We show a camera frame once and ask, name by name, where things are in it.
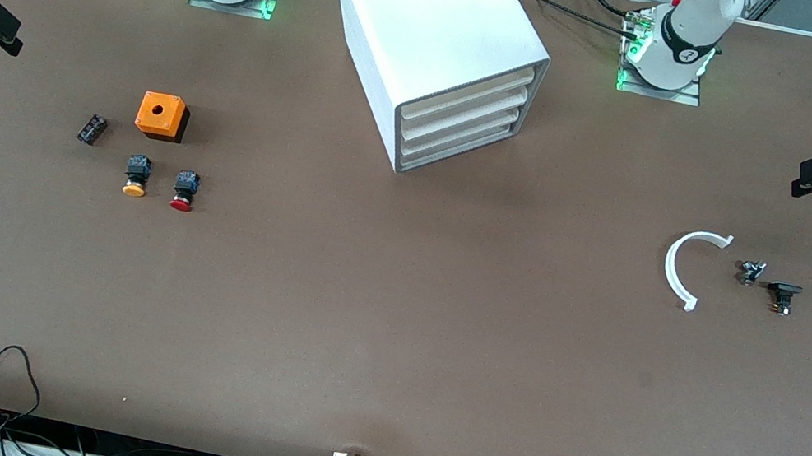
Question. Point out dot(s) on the yellow push button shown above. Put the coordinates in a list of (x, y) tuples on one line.
[(136, 174)]

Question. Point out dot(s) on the red push button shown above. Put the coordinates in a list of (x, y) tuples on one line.
[(185, 189)]

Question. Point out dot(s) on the small grey metal component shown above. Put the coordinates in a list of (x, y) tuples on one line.
[(750, 272)]

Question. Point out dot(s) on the small black terminal block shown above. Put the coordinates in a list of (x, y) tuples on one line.
[(92, 128)]

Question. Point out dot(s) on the white curved plastic arc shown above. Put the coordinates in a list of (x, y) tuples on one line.
[(671, 268)]

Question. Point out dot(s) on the orange box with hole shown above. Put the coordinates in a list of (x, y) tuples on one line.
[(160, 113)]

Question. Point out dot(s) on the small black switch component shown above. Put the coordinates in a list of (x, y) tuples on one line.
[(783, 293)]

